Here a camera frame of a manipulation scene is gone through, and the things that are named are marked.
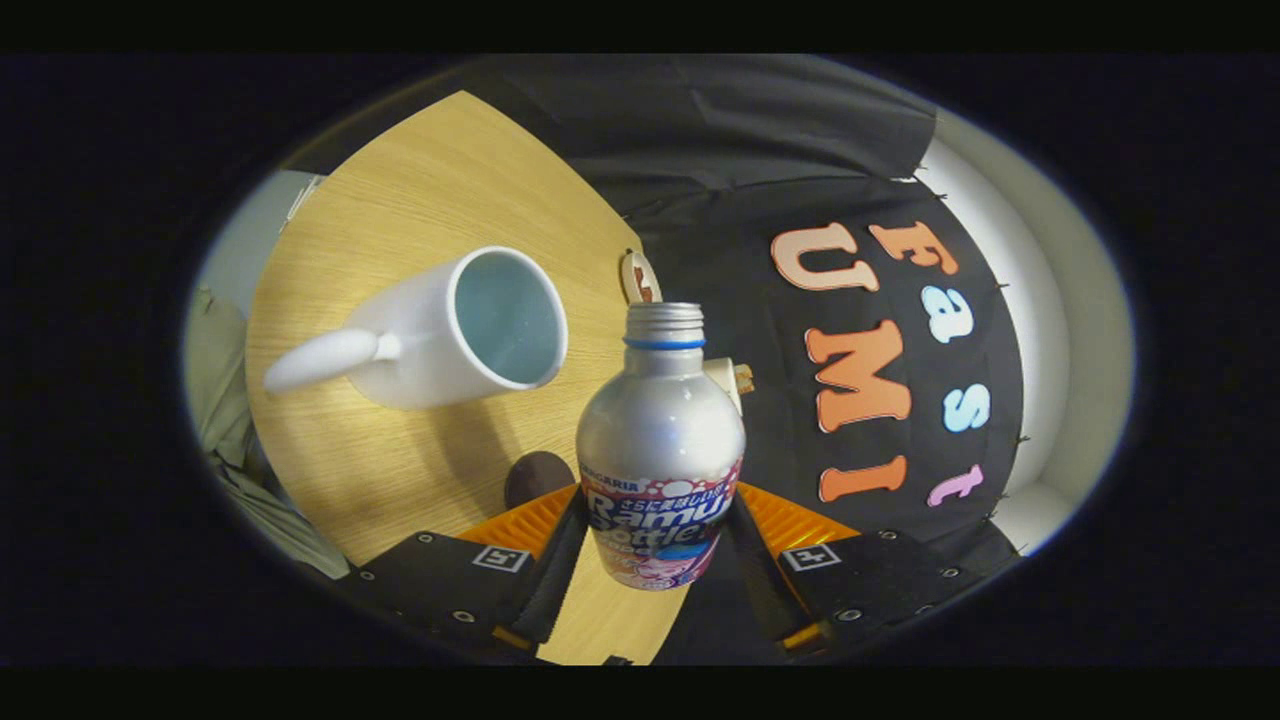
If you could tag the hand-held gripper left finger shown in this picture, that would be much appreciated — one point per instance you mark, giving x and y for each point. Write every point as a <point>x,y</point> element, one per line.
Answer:
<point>440,580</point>

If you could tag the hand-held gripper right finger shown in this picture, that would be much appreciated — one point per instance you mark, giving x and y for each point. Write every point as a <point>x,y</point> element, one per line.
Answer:
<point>870,580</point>

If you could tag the dark round coaster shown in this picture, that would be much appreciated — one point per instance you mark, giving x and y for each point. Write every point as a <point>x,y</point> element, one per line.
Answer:
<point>535,478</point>

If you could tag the white cup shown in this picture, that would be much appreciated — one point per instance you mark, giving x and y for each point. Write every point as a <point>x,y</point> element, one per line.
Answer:
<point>420,340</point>

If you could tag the silver juice bottle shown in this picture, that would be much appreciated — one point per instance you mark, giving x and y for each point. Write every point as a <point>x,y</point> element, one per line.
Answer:
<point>660,430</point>

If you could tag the toast slice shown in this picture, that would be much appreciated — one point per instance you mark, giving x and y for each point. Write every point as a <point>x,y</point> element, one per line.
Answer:
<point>745,378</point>

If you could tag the white toaster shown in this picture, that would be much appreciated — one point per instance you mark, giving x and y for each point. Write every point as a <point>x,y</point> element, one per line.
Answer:
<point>722,380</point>

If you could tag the olive green clothing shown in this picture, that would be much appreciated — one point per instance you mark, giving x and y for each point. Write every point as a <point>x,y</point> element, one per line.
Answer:
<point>225,400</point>

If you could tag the round white plate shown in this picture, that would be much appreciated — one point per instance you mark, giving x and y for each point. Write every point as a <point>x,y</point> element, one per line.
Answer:
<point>636,275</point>

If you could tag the wooden table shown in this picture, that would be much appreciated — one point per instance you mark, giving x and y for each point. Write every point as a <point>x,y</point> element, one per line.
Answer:
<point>400,200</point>

